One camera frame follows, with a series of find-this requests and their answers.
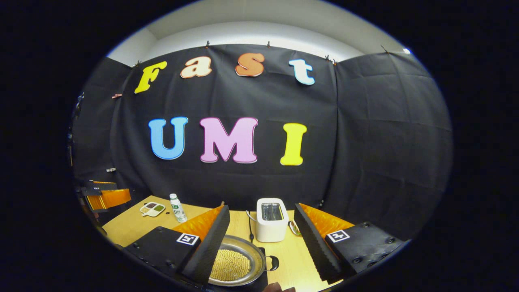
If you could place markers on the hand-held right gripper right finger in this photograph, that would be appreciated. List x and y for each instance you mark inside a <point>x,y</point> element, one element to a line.
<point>314,247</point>

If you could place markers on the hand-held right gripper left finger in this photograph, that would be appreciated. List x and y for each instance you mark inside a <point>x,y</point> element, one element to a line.
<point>211,247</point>

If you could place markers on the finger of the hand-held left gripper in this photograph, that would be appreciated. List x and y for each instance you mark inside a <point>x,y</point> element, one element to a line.
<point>113,198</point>
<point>104,185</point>

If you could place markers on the pile of yellow soybeans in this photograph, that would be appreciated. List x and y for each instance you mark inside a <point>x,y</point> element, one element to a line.
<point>231,265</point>

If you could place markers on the stainless steel pot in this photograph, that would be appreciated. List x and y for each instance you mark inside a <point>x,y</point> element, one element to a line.
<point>257,253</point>

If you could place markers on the white divided bean plate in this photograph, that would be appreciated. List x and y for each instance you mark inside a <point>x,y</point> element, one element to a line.
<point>153,209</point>

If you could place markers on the white toaster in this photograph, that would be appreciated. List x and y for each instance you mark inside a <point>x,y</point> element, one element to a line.
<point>271,229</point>

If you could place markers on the white drink bottle green label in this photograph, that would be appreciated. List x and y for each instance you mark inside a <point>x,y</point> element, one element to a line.
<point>178,211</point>

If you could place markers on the black backdrop cloth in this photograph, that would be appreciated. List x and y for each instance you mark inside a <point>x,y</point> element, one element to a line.
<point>365,142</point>

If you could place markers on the row of black cloth clips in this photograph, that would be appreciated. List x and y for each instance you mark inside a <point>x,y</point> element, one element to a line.
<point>268,44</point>

